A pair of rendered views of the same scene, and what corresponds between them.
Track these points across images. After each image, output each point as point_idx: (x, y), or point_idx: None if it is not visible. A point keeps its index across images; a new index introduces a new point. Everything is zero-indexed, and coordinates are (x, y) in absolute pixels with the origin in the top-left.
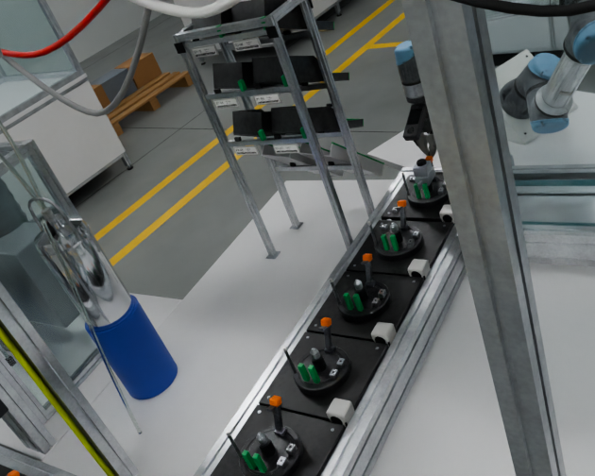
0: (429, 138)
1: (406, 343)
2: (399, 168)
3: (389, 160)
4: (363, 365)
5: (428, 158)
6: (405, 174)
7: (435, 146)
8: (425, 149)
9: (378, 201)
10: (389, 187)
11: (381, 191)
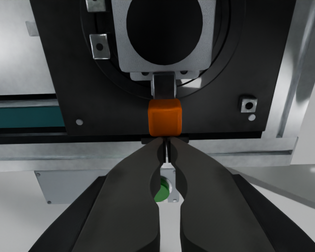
0: (128, 226)
1: None
2: (292, 195)
3: None
4: None
5: (162, 114)
6: (275, 139)
7: (110, 170)
8: (181, 157)
9: None
10: (303, 142)
11: None
